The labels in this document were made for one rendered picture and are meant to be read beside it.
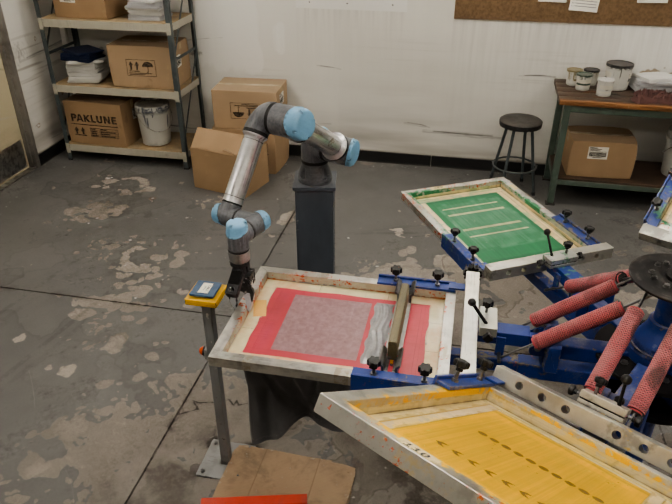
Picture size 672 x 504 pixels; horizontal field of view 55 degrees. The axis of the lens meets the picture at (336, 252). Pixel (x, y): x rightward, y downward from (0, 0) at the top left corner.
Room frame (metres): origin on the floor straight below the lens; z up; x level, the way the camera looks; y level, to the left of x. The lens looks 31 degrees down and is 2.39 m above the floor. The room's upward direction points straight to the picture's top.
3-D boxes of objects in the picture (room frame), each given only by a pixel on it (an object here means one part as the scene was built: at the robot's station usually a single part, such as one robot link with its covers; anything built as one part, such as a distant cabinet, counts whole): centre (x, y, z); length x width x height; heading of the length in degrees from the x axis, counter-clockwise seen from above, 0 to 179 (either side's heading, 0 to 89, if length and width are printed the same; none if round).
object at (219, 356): (1.88, -0.02, 0.97); 0.79 x 0.58 x 0.04; 78
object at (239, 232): (1.98, 0.34, 1.28); 0.09 x 0.08 x 0.11; 148
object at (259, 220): (2.07, 0.30, 1.28); 0.11 x 0.11 x 0.08; 58
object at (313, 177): (2.63, 0.09, 1.25); 0.15 x 0.15 x 0.10
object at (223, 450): (2.11, 0.51, 0.48); 0.22 x 0.22 x 0.96; 78
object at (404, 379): (1.56, -0.20, 0.97); 0.30 x 0.05 x 0.07; 78
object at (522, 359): (1.79, -0.44, 0.89); 1.24 x 0.06 x 0.06; 78
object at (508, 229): (2.52, -0.77, 1.05); 1.08 x 0.61 x 0.23; 18
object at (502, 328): (1.76, -0.57, 1.02); 0.17 x 0.06 x 0.05; 78
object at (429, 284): (2.10, -0.31, 0.97); 0.30 x 0.05 x 0.07; 78
